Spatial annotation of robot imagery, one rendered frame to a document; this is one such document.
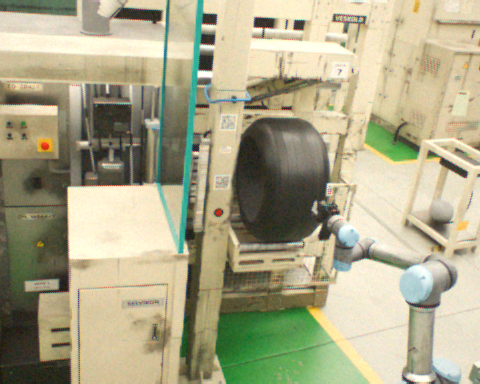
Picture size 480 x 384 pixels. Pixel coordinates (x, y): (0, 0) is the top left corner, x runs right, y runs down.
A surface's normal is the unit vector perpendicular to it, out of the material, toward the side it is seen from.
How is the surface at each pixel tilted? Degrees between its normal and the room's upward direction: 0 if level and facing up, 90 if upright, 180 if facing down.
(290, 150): 40
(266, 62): 90
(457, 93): 90
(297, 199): 81
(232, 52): 90
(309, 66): 90
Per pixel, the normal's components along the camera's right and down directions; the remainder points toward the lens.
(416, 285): -0.81, 0.04
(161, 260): 0.26, 0.44
